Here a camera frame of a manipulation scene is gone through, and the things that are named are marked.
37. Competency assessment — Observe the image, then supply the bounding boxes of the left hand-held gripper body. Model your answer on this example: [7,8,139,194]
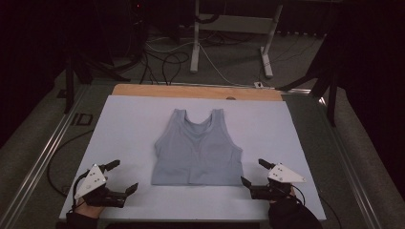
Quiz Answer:
[74,163,128,209]

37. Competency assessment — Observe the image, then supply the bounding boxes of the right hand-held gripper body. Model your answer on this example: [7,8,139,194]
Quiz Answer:
[249,162,307,201]

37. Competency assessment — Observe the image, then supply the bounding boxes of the person's left hand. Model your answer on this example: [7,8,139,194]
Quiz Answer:
[75,198,106,219]

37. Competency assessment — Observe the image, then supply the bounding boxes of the person's right hand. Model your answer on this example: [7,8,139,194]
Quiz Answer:
[268,187,303,219]

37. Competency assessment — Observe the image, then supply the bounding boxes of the pale table mat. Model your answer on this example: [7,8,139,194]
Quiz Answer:
[58,94,328,222]

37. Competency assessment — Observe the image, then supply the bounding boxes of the light blue tank top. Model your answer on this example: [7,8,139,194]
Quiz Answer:
[150,108,245,187]

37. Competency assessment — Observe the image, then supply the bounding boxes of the black tripod stand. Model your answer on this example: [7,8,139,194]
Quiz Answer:
[276,30,339,127]
[62,52,132,115]

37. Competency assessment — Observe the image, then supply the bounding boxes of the left hand-held gripper cable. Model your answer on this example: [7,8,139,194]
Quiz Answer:
[72,169,93,209]

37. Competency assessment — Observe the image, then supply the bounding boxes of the hand-held gripper cable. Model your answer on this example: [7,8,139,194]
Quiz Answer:
[72,169,93,209]
[290,186,307,206]

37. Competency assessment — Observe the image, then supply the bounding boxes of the right hand-held gripper cable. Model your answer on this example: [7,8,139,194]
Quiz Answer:
[290,186,307,206]

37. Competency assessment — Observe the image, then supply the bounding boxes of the black floor cable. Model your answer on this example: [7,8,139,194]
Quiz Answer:
[47,128,96,198]

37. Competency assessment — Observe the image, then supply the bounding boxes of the black square bracket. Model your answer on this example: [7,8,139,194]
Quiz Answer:
[70,112,95,126]

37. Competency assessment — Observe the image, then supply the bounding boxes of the metal floor rail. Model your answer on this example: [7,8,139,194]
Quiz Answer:
[0,85,91,229]
[317,94,384,229]

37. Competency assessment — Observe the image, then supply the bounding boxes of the white floor cable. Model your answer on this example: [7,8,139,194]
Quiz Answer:
[144,37,256,88]

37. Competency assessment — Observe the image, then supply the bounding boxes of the looped black cable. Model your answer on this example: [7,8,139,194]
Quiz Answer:
[139,51,191,86]

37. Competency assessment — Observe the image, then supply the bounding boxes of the white desk frame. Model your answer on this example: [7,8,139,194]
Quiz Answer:
[189,0,284,79]

